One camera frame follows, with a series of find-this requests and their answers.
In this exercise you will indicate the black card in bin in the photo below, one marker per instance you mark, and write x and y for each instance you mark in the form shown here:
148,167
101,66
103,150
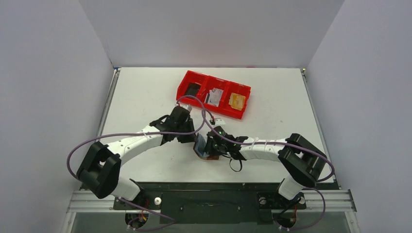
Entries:
192,89

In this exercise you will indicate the yellow card in bin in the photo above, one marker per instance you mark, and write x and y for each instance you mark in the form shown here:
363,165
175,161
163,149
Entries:
237,101

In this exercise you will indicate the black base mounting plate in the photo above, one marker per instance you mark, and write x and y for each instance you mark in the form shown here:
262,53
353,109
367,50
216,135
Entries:
222,215

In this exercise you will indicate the brown leather card holder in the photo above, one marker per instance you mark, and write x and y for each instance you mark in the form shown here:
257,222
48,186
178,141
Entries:
199,148

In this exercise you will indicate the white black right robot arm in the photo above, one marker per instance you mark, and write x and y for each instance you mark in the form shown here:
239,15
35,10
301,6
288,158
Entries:
303,161

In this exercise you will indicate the aluminium front rail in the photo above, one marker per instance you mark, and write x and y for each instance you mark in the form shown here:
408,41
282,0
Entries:
329,200

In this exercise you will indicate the red three-compartment plastic bin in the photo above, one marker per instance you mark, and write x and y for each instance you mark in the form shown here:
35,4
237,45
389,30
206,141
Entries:
207,83

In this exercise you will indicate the white grey cards in bin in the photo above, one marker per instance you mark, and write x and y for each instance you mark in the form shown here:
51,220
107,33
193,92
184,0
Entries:
214,96

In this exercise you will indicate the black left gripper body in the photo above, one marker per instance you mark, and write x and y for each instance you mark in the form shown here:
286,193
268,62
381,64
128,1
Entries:
187,127

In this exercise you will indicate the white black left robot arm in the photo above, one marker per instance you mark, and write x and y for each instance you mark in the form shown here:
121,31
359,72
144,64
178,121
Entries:
100,168

